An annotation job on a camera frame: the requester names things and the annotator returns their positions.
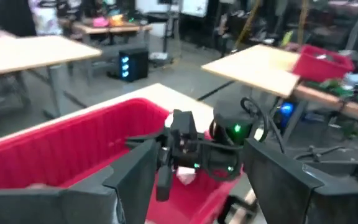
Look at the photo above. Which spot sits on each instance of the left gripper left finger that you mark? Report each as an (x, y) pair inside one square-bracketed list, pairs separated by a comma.
[(104, 202)]

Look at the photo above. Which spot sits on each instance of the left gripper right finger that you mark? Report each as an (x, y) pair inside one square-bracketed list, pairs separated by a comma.
[(291, 199)]

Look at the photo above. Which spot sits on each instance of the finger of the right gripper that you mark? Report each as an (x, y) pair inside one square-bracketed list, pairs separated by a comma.
[(164, 183)]

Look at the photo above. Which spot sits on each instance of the small white cloth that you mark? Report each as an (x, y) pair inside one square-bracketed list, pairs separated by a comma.
[(186, 175)]

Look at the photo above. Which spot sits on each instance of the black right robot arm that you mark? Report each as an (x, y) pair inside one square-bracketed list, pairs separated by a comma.
[(235, 124)]

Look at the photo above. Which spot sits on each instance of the red plastic laundry bin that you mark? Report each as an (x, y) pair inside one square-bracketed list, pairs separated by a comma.
[(57, 149)]

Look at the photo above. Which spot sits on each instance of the small red plastic bin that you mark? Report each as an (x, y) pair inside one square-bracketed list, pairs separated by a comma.
[(322, 63)]

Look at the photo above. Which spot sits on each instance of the tan wooden desk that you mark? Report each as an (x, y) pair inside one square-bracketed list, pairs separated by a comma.
[(179, 99)]

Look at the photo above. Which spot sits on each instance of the blue glowing device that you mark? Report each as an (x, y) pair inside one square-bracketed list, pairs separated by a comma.
[(286, 110)]

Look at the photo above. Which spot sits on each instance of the tan wooden table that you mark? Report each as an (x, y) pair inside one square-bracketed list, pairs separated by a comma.
[(253, 68), (113, 28), (26, 53)]

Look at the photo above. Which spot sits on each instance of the cluttered wooden workbench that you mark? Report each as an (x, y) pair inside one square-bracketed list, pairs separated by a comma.
[(337, 99)]

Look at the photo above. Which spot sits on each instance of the black computer tower blue lights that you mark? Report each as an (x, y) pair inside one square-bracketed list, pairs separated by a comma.
[(134, 63)]

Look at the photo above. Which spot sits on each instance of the white board panel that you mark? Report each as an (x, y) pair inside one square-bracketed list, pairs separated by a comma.
[(194, 7)]

